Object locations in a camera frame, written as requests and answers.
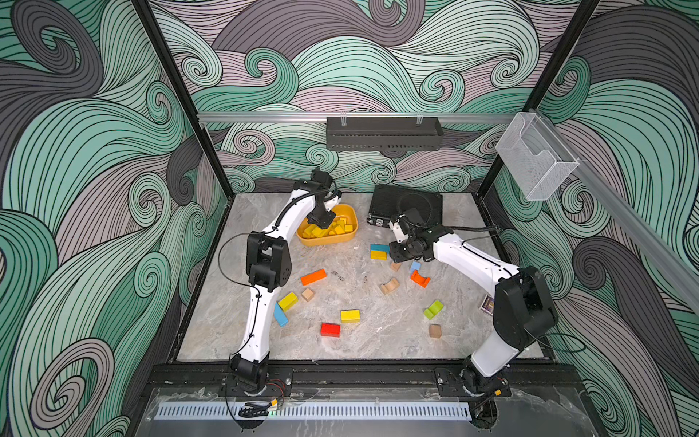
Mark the orange plastic tub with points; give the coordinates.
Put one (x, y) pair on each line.
(343, 229)

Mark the orange arch block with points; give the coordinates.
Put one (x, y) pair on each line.
(419, 279)

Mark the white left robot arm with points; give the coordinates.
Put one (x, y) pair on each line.
(269, 267)

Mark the yellow block near red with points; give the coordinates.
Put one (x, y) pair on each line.
(350, 316)

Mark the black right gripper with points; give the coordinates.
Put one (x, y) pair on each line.
(394, 253)

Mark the yellow green block left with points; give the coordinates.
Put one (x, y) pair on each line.
(288, 302)

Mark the orange rectangular block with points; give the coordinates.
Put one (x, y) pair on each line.
(316, 276)

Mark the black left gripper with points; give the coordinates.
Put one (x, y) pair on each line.
(325, 224)

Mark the clear plastic wall holder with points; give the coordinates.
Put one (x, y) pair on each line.
(536, 155)

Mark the green arch block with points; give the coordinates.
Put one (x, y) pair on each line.
(433, 310)

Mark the black electronics box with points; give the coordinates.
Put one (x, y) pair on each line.
(389, 201)

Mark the natural wood cube left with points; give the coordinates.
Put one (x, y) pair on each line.
(308, 295)

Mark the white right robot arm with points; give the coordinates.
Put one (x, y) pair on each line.
(522, 309)

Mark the playing card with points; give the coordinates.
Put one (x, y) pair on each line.
(487, 305)

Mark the natural wood cube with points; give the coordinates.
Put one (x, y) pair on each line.
(308, 295)
(435, 331)

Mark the blue long block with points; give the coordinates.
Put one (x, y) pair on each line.
(280, 316)

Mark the black wall tray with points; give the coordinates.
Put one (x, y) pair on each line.
(384, 134)

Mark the white cable duct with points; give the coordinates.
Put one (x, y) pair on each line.
(311, 410)

